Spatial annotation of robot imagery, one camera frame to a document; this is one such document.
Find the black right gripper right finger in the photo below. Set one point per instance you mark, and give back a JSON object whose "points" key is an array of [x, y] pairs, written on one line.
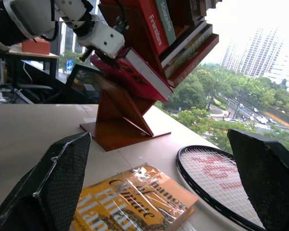
{"points": [[267, 178]]}

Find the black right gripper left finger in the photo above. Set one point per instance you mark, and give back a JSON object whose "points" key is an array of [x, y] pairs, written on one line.
{"points": [[55, 183]]}

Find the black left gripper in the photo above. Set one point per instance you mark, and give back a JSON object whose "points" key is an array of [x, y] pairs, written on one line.
{"points": [[95, 51]]}

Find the red hardcover book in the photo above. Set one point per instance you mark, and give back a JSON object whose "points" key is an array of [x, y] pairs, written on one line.
{"points": [[144, 77]]}

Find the red-brown wooden bookshelf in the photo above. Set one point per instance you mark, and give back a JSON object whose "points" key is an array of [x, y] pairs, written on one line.
{"points": [[120, 115]]}

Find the red Furniture book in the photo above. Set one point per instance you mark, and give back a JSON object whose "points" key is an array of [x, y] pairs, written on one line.
{"points": [[154, 26]]}

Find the green Soaring book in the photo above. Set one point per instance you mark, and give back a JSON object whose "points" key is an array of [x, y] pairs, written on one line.
{"points": [[167, 21]]}

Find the white-spined book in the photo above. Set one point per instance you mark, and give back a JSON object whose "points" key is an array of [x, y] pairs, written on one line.
{"points": [[185, 45]]}

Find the olive green book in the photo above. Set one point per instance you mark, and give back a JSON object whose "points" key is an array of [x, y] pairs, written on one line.
{"points": [[190, 57]]}

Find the yellow climate atlas book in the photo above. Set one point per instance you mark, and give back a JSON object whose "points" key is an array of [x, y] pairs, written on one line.
{"points": [[135, 202]]}

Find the red book with gold print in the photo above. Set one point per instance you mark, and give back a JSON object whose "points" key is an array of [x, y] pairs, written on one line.
{"points": [[197, 62]]}

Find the dark brown book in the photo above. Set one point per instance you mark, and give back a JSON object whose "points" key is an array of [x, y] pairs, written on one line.
{"points": [[195, 8]]}

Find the black monitor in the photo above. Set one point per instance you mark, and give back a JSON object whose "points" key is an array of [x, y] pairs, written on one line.
{"points": [[85, 81]]}

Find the blue sign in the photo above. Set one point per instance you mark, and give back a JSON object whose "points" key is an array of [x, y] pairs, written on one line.
{"points": [[69, 65]]}

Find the black tennis racket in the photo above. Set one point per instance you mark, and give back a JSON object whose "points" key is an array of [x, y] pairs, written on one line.
{"points": [[207, 173]]}

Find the orange box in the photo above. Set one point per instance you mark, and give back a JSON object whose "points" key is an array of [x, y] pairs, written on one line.
{"points": [[36, 46]]}

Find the black office chair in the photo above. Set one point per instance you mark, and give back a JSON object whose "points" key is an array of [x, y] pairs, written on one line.
{"points": [[33, 92]]}

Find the white high-rise building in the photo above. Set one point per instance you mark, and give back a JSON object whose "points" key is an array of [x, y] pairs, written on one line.
{"points": [[255, 53]]}

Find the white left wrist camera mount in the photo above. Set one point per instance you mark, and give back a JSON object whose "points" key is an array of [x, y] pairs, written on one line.
{"points": [[103, 38]]}

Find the wooden desk with black frame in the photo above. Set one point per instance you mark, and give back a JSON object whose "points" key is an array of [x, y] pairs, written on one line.
{"points": [[26, 56]]}

